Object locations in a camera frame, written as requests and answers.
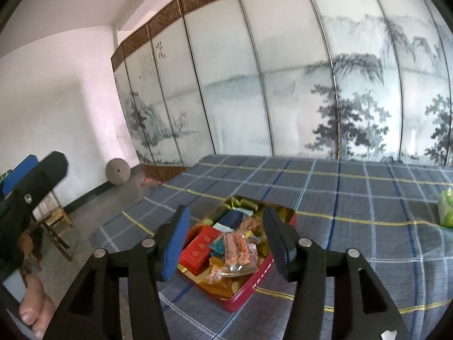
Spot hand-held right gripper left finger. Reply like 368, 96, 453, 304
48, 205, 192, 340

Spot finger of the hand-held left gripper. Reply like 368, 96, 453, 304
0, 151, 69, 281
0, 155, 39, 199

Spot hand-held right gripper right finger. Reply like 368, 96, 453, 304
262, 206, 411, 340

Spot twisted dough snack packet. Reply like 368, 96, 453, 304
221, 216, 273, 277

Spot navy blue packet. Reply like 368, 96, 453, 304
221, 209, 249, 229

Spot red tin box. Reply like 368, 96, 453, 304
177, 195, 297, 313

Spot person's left hand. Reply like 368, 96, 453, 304
18, 232, 57, 339

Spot small wooden stool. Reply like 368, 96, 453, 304
32, 188, 73, 263

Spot grey round disc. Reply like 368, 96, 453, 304
105, 158, 131, 185

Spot grey plaid blanket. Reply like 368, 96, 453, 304
88, 154, 453, 340

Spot painted folding screen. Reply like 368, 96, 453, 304
111, 0, 453, 174

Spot green tissue pack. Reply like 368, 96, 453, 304
437, 188, 453, 228

